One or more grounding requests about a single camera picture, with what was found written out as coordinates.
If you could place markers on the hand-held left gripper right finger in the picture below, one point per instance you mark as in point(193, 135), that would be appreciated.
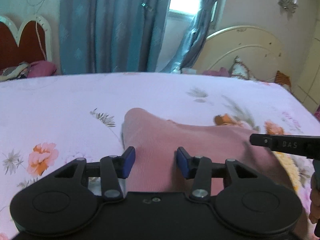
point(182, 162)

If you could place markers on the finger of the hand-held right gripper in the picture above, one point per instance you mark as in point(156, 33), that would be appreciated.
point(272, 143)

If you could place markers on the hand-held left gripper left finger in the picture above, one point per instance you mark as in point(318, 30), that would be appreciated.
point(128, 162)

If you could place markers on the pink knit sweater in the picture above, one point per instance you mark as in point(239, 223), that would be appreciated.
point(190, 150)

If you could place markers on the person's right hand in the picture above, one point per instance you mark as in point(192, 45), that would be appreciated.
point(315, 205)

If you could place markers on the patterned cushion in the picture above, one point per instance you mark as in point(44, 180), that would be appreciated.
point(240, 68)

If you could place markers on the floral white bed sheet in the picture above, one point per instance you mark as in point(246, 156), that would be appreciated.
point(75, 100)

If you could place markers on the cream round headboard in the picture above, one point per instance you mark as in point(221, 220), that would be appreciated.
point(250, 47)

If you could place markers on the pink pillow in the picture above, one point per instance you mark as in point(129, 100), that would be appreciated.
point(42, 68)

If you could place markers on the blue curtain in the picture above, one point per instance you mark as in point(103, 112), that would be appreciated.
point(112, 27)

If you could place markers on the patterned blanket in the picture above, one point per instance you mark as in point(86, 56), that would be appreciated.
point(12, 72)

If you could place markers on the red headboard with white trim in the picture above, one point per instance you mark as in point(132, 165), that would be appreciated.
point(15, 47)

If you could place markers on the silver wall decoration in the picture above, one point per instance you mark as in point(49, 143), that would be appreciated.
point(288, 1)

